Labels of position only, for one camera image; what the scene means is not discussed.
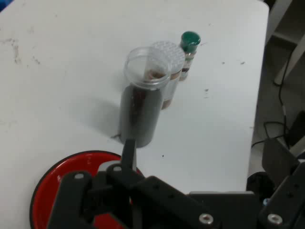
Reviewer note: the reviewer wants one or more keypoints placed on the red bowl with black rim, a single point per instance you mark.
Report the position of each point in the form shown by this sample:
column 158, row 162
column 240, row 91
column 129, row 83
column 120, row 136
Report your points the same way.
column 47, row 190

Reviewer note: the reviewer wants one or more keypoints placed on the spice jar with white lid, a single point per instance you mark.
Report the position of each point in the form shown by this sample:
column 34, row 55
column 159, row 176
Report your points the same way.
column 175, row 57

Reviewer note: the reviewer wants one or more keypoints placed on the small spice bottle green cap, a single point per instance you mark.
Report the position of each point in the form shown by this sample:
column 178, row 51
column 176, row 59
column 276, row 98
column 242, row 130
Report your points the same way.
column 189, row 39

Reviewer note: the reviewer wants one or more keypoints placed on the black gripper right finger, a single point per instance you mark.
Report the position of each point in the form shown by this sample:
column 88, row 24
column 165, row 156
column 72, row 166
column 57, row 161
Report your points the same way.
column 288, row 202

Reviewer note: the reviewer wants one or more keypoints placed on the clear jar of black seeds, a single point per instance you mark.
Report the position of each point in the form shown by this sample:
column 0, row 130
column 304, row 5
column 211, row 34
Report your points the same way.
column 138, row 114

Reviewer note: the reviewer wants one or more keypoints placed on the white furniture frame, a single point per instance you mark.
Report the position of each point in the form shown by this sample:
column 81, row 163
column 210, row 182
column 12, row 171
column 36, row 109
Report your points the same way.
column 283, row 39

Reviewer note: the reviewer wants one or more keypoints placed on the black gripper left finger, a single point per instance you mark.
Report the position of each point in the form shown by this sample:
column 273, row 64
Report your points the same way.
column 128, row 190

